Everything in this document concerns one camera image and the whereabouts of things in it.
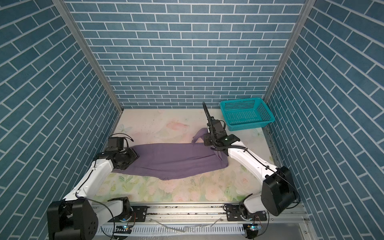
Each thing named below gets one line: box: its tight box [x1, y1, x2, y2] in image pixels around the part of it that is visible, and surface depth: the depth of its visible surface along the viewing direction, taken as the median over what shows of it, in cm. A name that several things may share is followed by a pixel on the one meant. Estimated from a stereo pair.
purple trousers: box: [112, 128, 229, 180], surface depth 91 cm
